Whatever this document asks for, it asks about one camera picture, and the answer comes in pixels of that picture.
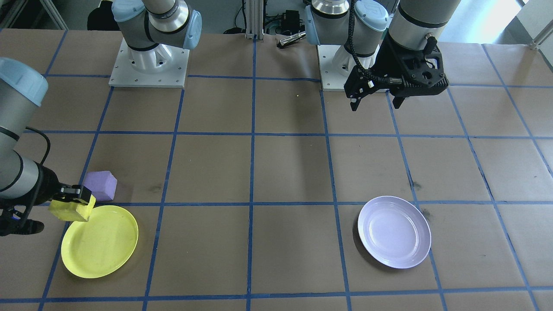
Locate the yellow foam block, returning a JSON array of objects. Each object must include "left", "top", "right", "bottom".
[{"left": 48, "top": 194, "right": 96, "bottom": 222}]

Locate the purple foam block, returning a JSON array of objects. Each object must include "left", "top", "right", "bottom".
[{"left": 82, "top": 171, "right": 118, "bottom": 202}]

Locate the yellow round plate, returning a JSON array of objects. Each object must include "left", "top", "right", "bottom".
[{"left": 61, "top": 205, "right": 139, "bottom": 279}]

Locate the silver cylindrical tool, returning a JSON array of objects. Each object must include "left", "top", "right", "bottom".
[{"left": 278, "top": 31, "right": 308, "bottom": 48}]

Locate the lavender round plate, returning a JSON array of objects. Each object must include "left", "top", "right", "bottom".
[{"left": 357, "top": 196, "right": 432, "bottom": 270}]

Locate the aluminium profile bar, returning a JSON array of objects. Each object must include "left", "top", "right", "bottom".
[{"left": 516, "top": 0, "right": 553, "bottom": 50}]

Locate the black bag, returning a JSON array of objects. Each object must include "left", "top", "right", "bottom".
[{"left": 86, "top": 0, "right": 115, "bottom": 31}]

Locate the white square base plate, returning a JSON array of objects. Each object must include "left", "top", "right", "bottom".
[
  {"left": 109, "top": 38, "right": 191, "bottom": 89},
  {"left": 318, "top": 43, "right": 389, "bottom": 92}
]

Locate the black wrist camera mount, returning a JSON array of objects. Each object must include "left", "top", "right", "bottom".
[
  {"left": 0, "top": 209, "right": 44, "bottom": 236},
  {"left": 413, "top": 45, "right": 449, "bottom": 96}
]

